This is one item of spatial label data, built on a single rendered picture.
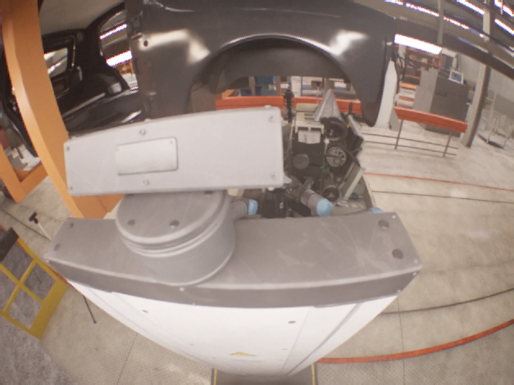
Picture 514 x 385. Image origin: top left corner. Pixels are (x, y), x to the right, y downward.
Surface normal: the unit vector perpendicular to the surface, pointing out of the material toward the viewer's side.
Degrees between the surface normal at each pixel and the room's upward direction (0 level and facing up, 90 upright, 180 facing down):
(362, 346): 0
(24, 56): 90
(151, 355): 0
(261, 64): 90
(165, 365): 0
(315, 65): 90
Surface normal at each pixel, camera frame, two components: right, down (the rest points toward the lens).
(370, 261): -0.07, -0.78
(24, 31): 0.98, 0.07
